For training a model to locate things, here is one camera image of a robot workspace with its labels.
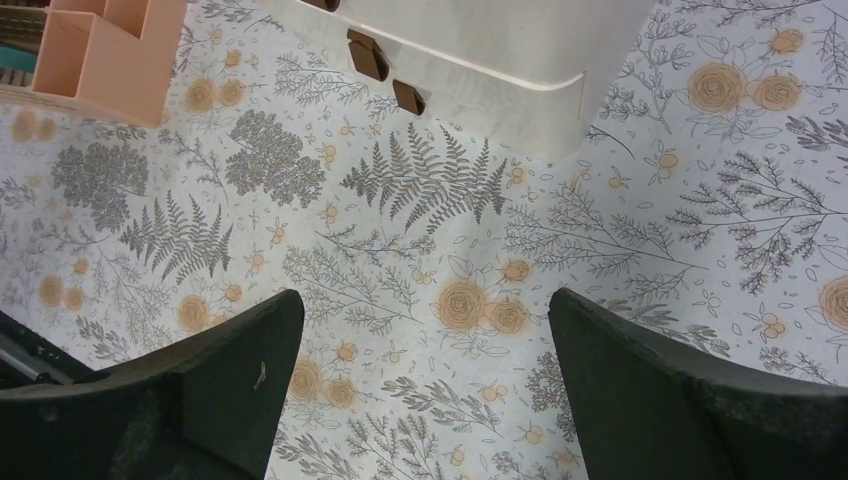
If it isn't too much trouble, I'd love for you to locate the floral table mat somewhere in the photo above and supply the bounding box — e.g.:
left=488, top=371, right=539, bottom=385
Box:
left=1, top=1, right=847, bottom=479

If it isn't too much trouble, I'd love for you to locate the peach plastic file organizer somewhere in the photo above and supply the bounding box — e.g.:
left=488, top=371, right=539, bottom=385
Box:
left=1, top=0, right=187, bottom=128

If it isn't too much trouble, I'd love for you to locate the white three-drawer cabinet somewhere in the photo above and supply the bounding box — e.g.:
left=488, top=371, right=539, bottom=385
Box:
left=266, top=0, right=654, bottom=160

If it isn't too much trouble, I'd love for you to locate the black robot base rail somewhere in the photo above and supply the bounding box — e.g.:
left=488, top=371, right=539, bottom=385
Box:
left=1, top=312, right=93, bottom=390

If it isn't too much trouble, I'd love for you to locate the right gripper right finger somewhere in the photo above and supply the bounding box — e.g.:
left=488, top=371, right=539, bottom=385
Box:
left=549, top=289, right=847, bottom=479

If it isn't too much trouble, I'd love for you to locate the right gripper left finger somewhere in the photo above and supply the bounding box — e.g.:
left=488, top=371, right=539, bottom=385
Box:
left=1, top=290, right=305, bottom=479

